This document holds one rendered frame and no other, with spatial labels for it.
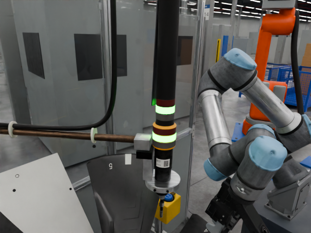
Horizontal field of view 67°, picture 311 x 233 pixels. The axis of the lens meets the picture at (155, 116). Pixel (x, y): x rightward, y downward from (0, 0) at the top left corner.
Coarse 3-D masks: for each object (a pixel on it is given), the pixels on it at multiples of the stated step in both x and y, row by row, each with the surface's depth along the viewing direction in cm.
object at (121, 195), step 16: (96, 160) 65; (112, 160) 65; (96, 176) 63; (112, 176) 63; (128, 176) 63; (96, 192) 61; (112, 192) 61; (128, 192) 60; (144, 192) 60; (112, 208) 59; (128, 208) 58; (144, 208) 58; (112, 224) 57; (128, 224) 56; (144, 224) 56
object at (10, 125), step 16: (112, 0) 37; (112, 16) 37; (112, 32) 38; (112, 48) 39; (112, 64) 40; (112, 80) 41; (112, 96) 42; (16, 128) 46; (32, 128) 46; (48, 128) 45; (64, 128) 45; (80, 128) 45; (96, 128) 46
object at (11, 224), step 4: (0, 212) 38; (0, 216) 38; (4, 216) 38; (0, 220) 38; (4, 220) 38; (8, 220) 39; (0, 224) 38; (4, 224) 38; (8, 224) 38; (12, 224) 39; (0, 228) 38; (4, 228) 38; (8, 228) 38; (12, 228) 39; (16, 228) 39; (0, 232) 38; (4, 232) 38; (8, 232) 38; (12, 232) 38; (16, 232) 39; (20, 232) 39
